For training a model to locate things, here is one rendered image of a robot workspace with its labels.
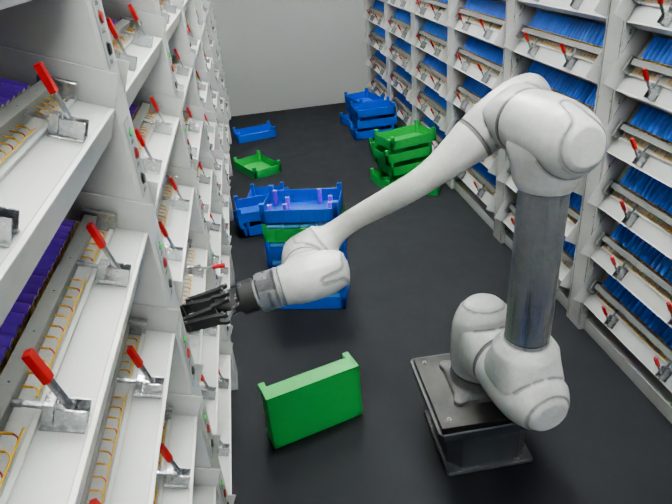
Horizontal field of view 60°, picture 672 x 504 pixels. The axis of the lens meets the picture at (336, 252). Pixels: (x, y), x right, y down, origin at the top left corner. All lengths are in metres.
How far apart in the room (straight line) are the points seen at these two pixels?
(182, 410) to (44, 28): 0.70
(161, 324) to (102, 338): 0.34
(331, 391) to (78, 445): 1.26
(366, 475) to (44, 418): 1.26
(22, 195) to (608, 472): 1.62
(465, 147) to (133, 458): 0.85
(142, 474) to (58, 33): 0.60
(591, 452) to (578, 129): 1.07
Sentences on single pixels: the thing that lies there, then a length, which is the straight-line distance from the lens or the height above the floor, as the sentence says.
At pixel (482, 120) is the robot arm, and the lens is 1.26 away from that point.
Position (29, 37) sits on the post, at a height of 1.27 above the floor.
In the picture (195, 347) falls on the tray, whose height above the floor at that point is 0.56.
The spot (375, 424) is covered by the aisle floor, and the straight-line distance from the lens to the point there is 1.89.
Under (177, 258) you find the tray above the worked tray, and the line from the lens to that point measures 1.30.
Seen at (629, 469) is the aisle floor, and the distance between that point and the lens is 1.88.
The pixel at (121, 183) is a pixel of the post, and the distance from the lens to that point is 0.95.
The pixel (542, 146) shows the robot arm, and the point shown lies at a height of 0.99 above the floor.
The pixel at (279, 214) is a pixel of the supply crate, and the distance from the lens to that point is 2.21.
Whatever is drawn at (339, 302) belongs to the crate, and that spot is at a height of 0.03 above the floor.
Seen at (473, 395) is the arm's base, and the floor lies 0.24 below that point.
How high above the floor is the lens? 1.36
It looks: 29 degrees down
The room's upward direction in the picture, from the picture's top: 5 degrees counter-clockwise
